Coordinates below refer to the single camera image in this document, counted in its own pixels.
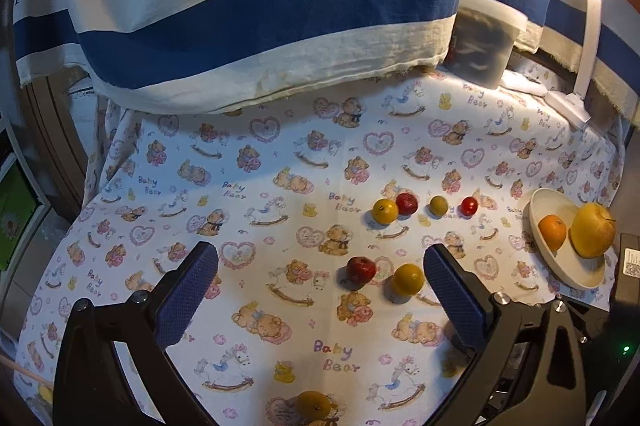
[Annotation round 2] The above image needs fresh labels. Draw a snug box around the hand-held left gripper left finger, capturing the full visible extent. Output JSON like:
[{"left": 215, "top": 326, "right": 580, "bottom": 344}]
[{"left": 52, "top": 241, "right": 220, "bottom": 426}]

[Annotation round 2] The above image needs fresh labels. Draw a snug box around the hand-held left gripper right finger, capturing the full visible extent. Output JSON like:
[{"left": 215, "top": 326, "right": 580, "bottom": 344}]
[{"left": 423, "top": 243, "right": 589, "bottom": 426}]

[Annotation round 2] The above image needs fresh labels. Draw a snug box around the small yellow plum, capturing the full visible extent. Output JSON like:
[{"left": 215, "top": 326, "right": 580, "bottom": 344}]
[
  {"left": 371, "top": 198, "right": 399, "bottom": 225},
  {"left": 390, "top": 263, "right": 425, "bottom": 297}
]

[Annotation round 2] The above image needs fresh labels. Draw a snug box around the cream round plate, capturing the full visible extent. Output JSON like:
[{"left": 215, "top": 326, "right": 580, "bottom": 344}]
[{"left": 529, "top": 187, "right": 621, "bottom": 292}]

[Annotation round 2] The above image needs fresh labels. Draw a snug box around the orange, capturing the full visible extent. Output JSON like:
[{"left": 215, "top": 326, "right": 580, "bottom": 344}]
[
  {"left": 297, "top": 390, "right": 332, "bottom": 420},
  {"left": 538, "top": 214, "right": 568, "bottom": 252}
]

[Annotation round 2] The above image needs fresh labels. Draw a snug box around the large yellow apple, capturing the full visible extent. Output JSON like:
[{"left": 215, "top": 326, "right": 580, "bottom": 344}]
[{"left": 571, "top": 202, "right": 617, "bottom": 258}]

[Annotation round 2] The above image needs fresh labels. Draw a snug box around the bear printed white cloth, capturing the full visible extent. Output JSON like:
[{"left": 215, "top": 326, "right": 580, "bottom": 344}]
[{"left": 15, "top": 66, "right": 631, "bottom": 426}]

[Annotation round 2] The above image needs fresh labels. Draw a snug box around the wooden stick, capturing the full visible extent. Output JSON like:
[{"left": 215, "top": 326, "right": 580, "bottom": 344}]
[{"left": 0, "top": 351, "right": 53, "bottom": 389}]

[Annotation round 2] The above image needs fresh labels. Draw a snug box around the green panel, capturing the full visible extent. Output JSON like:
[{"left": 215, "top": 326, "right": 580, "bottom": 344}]
[{"left": 0, "top": 153, "right": 41, "bottom": 272}]

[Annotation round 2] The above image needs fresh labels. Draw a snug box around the brown wooden panel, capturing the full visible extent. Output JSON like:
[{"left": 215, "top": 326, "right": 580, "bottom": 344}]
[{"left": 20, "top": 71, "right": 101, "bottom": 217}]

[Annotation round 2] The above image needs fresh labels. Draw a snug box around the clear plastic container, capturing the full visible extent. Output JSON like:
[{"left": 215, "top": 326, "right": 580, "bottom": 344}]
[{"left": 450, "top": 3, "right": 528, "bottom": 89}]

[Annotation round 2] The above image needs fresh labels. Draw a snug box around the white desk lamp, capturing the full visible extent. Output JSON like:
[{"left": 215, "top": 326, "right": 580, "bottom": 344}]
[{"left": 545, "top": 0, "right": 621, "bottom": 127}]

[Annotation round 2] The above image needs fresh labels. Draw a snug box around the striped orange blue white blanket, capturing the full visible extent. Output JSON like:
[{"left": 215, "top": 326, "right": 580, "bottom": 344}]
[{"left": 10, "top": 0, "right": 640, "bottom": 117}]

